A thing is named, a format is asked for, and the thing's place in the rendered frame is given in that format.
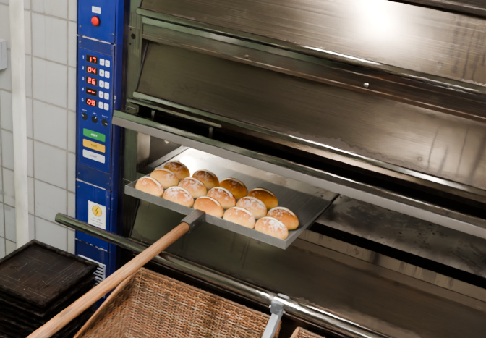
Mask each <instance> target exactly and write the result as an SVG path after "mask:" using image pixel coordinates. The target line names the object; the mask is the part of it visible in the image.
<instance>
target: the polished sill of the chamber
mask: <svg viewBox="0 0 486 338"><path fill-rule="evenodd" d="M154 170H155V169H153V168H150V167H148V166H146V167H144V168H143V169H141V170H139V171H138V172H137V173H136V180H137V179H139V178H141V177H144V176H146V175H148V174H150V173H152V172H153V171H154ZM298 238H300V239H303V240H306V241H308V242H312V243H315V244H317V245H321V246H323V247H326V248H330V249H331V250H335V251H338V252H340V253H344V254H347V255H350V256H353V257H355V258H359V259H361V260H363V261H367V262H370V263H373V264H376V265H379V266H382V267H385V268H387V269H390V270H393V271H397V272H399V273H402V274H406V275H408V276H412V277H414V278H417V279H420V280H422V281H425V282H429V283H431V284H435V285H438V286H440V287H444V288H446V289H448V290H452V291H454V292H458V293H461V294H463V295H467V296H470V297H473V298H476V299H478V300H481V301H484V302H486V278H484V277H482V276H478V275H476V274H472V273H469V272H467V271H463V270H461V269H457V268H454V267H452V266H447V265H445V264H442V263H438V262H436V261H432V260H430V259H427V258H423V257H421V256H418V255H415V254H412V253H408V252H406V251H403V250H399V249H397V248H392V247H390V246H387V245H384V244H381V243H379V242H375V241H372V240H368V239H366V238H363V237H360V236H357V235H353V234H351V233H348V232H345V231H342V230H339V229H335V228H333V227H329V226H326V225H324V224H320V223H317V222H315V221H313V222H312V223H311V224H310V225H309V226H308V227H307V228H306V229H305V230H304V231H303V232H302V233H301V234H300V235H299V236H298Z"/></svg>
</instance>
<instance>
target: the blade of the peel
mask: <svg viewBox="0 0 486 338"><path fill-rule="evenodd" d="M177 161H180V162H182V163H184V164H185V165H186V166H187V167H188V169H189V171H190V177H192V175H193V173H194V172H195V171H197V170H199V169H207V170H210V171H212V172H213V173H214V174H215V175H216V176H217V178H218V180H219V183H220V182H221V181H222V180H223V179H226V178H229V177H232V178H236V179H238V180H240V181H241V182H243V183H244V184H245V186H246V187H247V190H248V194H249V192H250V191H251V190H253V189H255V188H257V187H263V188H265V189H268V190H270V191H271V192H272V193H273V194H274V195H275V196H276V197H277V200H278V205H277V206H276V207H285V208H288V209H289V210H291V211H293V212H294V213H295V214H296V216H297V218H298V221H299V225H298V227H297V228H296V229H294V230H288V236H287V238H286V239H285V240H283V239H281V238H278V237H274V236H272V235H268V234H266V233H263V232H260V231H257V230H256V229H255V226H254V227H253V228H252V229H251V228H249V227H245V226H242V225H240V224H237V223H234V222H232V221H228V220H225V219H223V216H222V217H221V218H219V217H217V216H214V215H211V214H207V213H206V215H205V222H207V223H210V224H214V225H216V226H219V227H222V228H224V229H228V230H231V231H233V232H236V233H239V234H241V235H245V236H248V237H251V238H253V239H256V240H259V241H262V242H265V243H268V244H270V245H274V246H276V247H278V248H282V249H284V250H285V249H286V248H287V247H288V246H289V245H290V244H291V243H292V242H293V241H294V240H295V239H296V238H297V237H298V236H299V235H300V234H301V233H302V232H303V231H304V230H305V229H306V228H307V227H308V226H309V225H310V224H311V223H312V222H313V221H314V220H315V219H316V218H317V217H318V216H319V215H320V214H321V213H322V212H323V211H324V210H325V209H326V208H327V207H328V206H329V205H330V204H331V203H332V201H329V200H326V199H322V198H319V197H316V196H314V195H309V194H306V193H303V192H299V191H297V190H293V189H291V188H287V187H284V186H281V185H277V184H274V183H272V182H268V181H265V180H262V179H258V178H256V177H251V176H249V175H246V174H242V173H239V172H235V171H233V170H230V169H226V168H223V167H221V166H216V165H214V164H210V163H208V162H204V161H201V160H198V159H194V158H191V157H189V156H185V157H183V158H182V159H179V160H177ZM138 180H139V179H137V180H135V181H134V182H131V183H129V184H127V185H125V191H124V193H125V194H128V195H131V196H133V197H136V198H139V199H142V200H146V201H147V202H150V203H154V204H156V205H159V206H162V207H164V208H168V209H171V210H173V211H176V212H179V213H181V214H185V215H189V214H190V213H192V212H193V211H194V210H196V209H194V203H195V201H196V200H197V198H193V199H194V203H193V205H192V207H188V206H184V205H182V204H179V203H175V202H173V201H171V200H167V199H165V198H163V196H162V197H158V196H156V195H152V194H150V193H147V192H144V191H141V190H138V189H136V188H135V185H136V183H137V181H138ZM226 210H228V209H224V210H223V214H224V213H225V212H226Z"/></svg>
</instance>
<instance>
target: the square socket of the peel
mask: <svg viewBox="0 0 486 338"><path fill-rule="evenodd" d="M205 215H206V212H205V211H201V210H199V209H196V210H194V211H193V212H192V213H190V214H189V215H188V216H186V217H185V218H183V219H182V220H181V223H182V222H185V223H187V224H188V225H189V231H188V232H187V233H190V232H192V231H193V230H194V229H196V228H197V227H199V226H200V225H201V224H202V223H203V222H205Z"/></svg>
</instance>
